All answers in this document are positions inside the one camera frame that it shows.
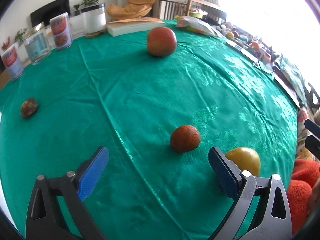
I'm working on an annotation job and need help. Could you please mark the white book orange cover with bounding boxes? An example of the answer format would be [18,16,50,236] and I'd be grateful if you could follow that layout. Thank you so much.
[106,17,165,37]

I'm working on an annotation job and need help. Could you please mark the red label can right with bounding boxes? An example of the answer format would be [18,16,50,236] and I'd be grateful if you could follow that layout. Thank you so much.
[49,12,72,50]

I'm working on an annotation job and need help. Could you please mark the glass jar blue label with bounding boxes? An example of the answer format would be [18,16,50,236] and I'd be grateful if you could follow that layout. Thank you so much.
[23,22,51,65]

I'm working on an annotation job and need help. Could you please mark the green potted plant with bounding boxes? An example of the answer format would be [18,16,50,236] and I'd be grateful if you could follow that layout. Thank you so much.
[80,0,101,7]

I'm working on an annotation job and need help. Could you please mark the yellow grapefruit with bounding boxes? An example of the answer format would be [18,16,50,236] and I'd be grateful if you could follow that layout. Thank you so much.
[225,147,261,176]

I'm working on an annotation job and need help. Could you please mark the red label can left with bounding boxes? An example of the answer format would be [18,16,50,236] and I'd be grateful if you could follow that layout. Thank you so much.
[1,44,24,80]

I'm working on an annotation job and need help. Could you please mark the red flower vase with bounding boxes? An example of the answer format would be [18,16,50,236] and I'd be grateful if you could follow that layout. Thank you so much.
[1,36,10,51]

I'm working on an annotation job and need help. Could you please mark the black television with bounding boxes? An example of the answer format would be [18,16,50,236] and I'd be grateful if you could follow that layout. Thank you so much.
[30,0,71,27]

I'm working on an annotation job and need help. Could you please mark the small dark red fruit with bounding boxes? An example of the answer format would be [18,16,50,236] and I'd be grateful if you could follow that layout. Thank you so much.
[170,125,201,153]

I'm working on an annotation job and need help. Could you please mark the green satin tablecloth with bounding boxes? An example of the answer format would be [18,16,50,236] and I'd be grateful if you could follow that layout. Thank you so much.
[1,22,297,239]

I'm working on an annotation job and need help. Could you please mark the leafy plant white vase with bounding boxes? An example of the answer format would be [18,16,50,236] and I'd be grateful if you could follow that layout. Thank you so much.
[15,28,28,46]

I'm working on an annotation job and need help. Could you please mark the small dark potted plant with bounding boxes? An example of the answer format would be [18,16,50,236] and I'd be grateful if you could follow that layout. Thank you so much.
[73,3,80,16]

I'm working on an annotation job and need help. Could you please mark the orange lounge chair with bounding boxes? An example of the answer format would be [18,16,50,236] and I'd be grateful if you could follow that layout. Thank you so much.
[106,0,157,20]

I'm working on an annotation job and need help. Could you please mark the red label can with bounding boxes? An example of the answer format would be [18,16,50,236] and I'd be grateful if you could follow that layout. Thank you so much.
[49,12,72,50]
[1,44,24,80]

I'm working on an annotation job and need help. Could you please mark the red apple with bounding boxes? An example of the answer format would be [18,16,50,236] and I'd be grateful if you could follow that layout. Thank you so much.
[146,27,177,57]

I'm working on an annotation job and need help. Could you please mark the glass fruit bowl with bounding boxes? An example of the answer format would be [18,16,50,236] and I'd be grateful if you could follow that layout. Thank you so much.
[225,29,260,52]

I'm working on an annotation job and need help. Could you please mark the orange fluffy sleeve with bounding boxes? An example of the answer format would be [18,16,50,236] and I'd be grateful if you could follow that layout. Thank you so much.
[286,159,319,234]

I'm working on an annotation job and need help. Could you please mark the white snack bag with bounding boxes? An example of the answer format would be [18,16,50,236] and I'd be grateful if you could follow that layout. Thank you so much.
[175,16,218,36]

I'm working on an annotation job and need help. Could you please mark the white jar black lid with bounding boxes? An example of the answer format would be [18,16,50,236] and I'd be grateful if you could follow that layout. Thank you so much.
[81,3,106,38]

